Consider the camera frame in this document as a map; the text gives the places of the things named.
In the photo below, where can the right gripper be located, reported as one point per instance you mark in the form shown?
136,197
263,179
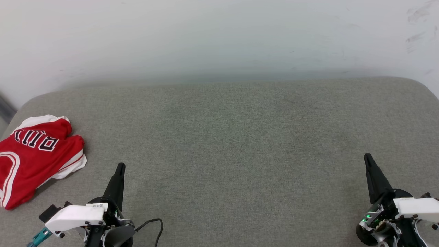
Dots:
380,226

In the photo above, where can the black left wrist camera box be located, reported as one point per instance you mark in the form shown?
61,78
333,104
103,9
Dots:
51,211

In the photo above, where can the red white basketball jersey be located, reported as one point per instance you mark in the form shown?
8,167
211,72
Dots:
31,164

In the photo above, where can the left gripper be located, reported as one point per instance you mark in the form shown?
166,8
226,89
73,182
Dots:
116,233

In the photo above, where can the white right camera mount bracket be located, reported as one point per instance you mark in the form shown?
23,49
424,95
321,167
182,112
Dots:
418,207

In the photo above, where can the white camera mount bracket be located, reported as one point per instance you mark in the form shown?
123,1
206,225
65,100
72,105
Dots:
75,216
418,207

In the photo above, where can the white left camera mount bracket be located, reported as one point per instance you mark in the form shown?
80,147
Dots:
75,216

